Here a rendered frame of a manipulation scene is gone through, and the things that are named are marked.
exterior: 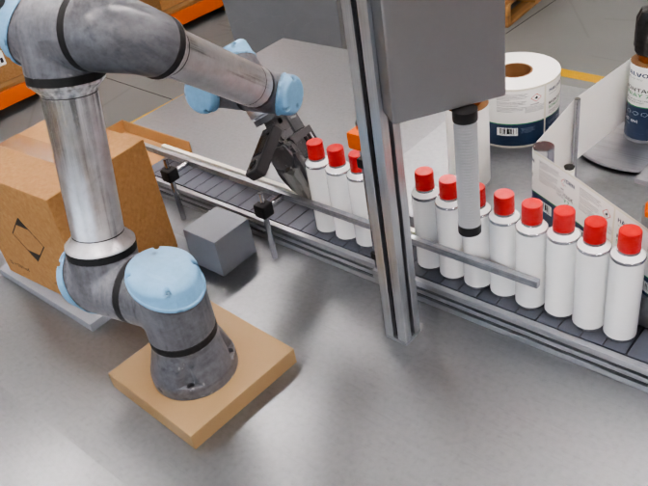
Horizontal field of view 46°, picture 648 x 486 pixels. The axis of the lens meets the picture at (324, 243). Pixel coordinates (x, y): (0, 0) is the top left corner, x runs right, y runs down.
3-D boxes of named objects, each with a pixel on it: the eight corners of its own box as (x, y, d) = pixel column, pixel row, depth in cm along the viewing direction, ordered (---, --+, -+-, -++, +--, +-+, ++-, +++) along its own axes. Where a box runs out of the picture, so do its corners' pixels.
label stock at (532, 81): (455, 126, 185) (452, 71, 177) (519, 99, 191) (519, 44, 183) (509, 157, 170) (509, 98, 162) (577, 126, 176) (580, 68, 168)
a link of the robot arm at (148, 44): (133, -24, 96) (311, 68, 140) (70, -26, 101) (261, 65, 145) (119, 67, 97) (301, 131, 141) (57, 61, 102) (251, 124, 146)
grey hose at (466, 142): (486, 228, 118) (482, 105, 106) (473, 239, 116) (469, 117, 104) (466, 221, 120) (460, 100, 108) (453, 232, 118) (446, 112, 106)
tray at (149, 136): (193, 154, 204) (189, 141, 202) (117, 202, 190) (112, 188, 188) (125, 131, 222) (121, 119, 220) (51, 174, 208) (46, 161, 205)
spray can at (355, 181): (387, 238, 152) (376, 149, 140) (370, 252, 150) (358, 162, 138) (367, 230, 156) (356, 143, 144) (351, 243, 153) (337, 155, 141)
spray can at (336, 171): (365, 229, 156) (353, 142, 144) (353, 244, 153) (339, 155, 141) (343, 225, 158) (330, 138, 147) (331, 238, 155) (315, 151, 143)
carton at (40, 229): (178, 246, 166) (144, 138, 151) (94, 311, 152) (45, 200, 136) (93, 214, 183) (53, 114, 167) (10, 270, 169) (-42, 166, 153)
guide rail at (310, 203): (539, 285, 124) (540, 279, 123) (536, 289, 124) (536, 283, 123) (138, 145, 187) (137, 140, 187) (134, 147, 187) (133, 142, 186)
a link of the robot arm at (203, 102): (226, 79, 136) (258, 61, 144) (175, 74, 141) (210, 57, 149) (231, 121, 140) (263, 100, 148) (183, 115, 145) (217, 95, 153)
